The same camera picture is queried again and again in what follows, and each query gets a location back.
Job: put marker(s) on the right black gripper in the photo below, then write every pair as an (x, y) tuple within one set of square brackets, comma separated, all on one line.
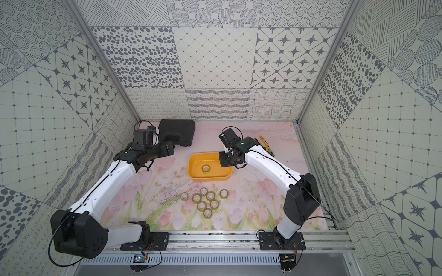
[(224, 163)]

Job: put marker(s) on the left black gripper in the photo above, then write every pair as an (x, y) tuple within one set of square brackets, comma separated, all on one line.
[(165, 148)]

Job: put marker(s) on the transparent tape roll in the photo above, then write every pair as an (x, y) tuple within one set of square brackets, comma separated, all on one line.
[(184, 196), (201, 206), (210, 196), (203, 191), (207, 213), (214, 204), (206, 169), (224, 194), (196, 198)]

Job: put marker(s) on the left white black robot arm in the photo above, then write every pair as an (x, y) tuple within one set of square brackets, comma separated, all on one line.
[(77, 231)]

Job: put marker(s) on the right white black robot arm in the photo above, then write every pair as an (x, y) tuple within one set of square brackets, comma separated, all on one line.
[(301, 192)]

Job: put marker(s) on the yellow plastic storage box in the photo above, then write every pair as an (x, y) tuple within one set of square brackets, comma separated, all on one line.
[(217, 172)]

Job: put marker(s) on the yellow black pliers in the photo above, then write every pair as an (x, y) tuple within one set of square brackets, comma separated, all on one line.
[(266, 146)]

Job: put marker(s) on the black plastic tool case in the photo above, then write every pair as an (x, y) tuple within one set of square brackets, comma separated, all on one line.
[(179, 131)]

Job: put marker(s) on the white ventilation grille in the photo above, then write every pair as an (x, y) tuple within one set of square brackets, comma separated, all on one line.
[(186, 259)]

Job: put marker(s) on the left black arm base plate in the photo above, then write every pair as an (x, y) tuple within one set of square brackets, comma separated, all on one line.
[(153, 241)]

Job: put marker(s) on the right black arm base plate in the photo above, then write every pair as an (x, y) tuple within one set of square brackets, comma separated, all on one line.
[(272, 241)]

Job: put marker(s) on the aluminium mounting rail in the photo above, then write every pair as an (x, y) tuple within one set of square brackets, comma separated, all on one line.
[(235, 242)]

